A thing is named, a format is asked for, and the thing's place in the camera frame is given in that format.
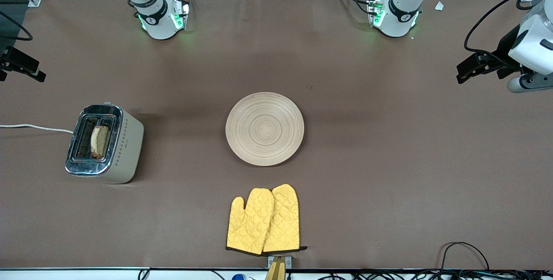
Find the silver beige two-slot toaster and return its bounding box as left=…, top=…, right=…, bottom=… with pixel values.
left=65, top=102, right=144, bottom=184

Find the white toaster power cord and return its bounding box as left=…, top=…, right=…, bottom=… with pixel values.
left=0, top=124, right=74, bottom=135

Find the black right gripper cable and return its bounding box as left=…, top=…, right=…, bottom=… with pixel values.
left=0, top=10, right=33, bottom=41

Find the black cable bundle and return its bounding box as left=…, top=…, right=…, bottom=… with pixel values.
left=302, top=270, right=553, bottom=280

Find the small metal mounting bracket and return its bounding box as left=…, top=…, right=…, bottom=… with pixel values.
left=267, top=255, right=292, bottom=270

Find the toast slice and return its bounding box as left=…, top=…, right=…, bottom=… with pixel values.
left=90, top=125, right=110, bottom=159

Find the brown table cover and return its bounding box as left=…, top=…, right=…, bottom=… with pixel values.
left=0, top=0, right=553, bottom=270

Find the round light wooden plate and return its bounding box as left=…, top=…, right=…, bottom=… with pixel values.
left=226, top=92, right=305, bottom=167

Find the black cable loop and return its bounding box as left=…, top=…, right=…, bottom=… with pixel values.
left=440, top=242, right=491, bottom=272

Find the yellow quilted oven mitt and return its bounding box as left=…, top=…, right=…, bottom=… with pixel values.
left=263, top=184, right=307, bottom=253
left=226, top=188, right=275, bottom=256

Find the long black left gripper cable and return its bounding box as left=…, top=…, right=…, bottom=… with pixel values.
left=464, top=0, right=553, bottom=70

